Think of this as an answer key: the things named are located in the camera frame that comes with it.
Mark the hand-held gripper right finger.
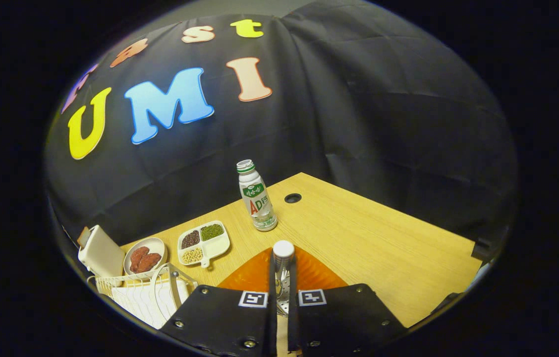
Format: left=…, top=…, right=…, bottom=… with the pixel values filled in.
left=287, top=246, right=409, bottom=357

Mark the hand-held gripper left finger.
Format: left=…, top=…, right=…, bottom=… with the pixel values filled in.
left=160, top=248, right=279, bottom=357

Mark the white wire dish rack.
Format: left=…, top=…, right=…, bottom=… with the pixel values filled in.
left=87, top=263, right=199, bottom=330

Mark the white-handled metal spoon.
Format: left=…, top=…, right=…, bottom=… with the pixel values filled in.
left=272, top=240, right=296, bottom=318

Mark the white divided bean dish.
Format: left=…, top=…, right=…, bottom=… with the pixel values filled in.
left=177, top=221, right=231, bottom=269

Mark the small white plate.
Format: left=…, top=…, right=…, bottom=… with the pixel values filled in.
left=123, top=237, right=167, bottom=278

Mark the red meat piece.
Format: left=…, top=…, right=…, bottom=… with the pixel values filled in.
left=137, top=253, right=162, bottom=273
left=130, top=246, right=150, bottom=272

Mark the white green drink bottle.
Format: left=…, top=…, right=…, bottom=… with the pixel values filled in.
left=236, top=159, right=279, bottom=232

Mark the white toaster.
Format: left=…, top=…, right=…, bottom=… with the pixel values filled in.
left=77, top=225, right=125, bottom=278

